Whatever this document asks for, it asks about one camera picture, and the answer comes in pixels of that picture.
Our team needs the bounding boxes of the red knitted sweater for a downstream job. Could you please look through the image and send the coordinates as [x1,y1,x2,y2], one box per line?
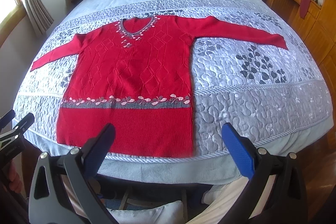
[32,15,286,158]

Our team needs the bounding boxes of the person's left hand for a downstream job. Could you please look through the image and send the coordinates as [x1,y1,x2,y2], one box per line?
[5,161,23,194]

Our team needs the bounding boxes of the beige window curtain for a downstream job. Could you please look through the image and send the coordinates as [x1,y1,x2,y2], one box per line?
[23,0,54,37]

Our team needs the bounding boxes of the wooden dresser cabinet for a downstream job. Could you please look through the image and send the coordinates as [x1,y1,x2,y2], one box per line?
[265,0,336,98]

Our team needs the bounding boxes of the wooden window frame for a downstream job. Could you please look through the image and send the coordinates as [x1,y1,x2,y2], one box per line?
[0,0,27,46]

